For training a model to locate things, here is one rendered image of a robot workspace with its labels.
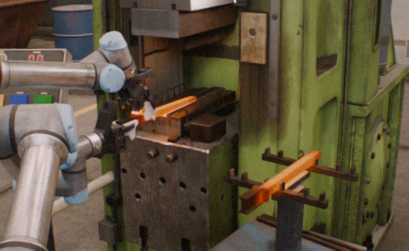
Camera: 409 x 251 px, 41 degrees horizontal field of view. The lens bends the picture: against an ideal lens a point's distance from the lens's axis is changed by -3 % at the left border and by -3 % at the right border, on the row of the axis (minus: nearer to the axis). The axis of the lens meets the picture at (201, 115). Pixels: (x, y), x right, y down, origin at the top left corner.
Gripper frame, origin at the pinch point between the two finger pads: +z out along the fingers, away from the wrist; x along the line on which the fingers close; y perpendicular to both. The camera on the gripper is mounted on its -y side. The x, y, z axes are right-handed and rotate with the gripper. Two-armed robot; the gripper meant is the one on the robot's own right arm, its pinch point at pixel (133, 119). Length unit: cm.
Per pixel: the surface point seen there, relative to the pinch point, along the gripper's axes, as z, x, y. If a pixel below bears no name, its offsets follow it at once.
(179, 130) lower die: 17.2, 7.0, 7.3
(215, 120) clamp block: 23.6, 18.0, 3.7
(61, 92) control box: 6.5, -38.9, -3.4
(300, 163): 4, 57, 6
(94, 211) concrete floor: 96, -108, 99
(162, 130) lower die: 17.2, -0.1, 8.4
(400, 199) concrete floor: 204, 55, 99
